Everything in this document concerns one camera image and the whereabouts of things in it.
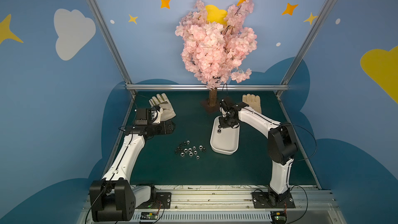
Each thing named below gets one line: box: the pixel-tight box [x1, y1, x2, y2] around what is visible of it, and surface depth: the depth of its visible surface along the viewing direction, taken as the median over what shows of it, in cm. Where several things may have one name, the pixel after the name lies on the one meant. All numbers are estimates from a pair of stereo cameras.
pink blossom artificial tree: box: [174, 0, 258, 90], surface depth 71 cm
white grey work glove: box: [148, 92, 177, 122], surface depth 116 cm
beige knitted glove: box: [242, 93, 262, 115], surface depth 121 cm
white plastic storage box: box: [209, 115, 241, 156], surface depth 98 cm
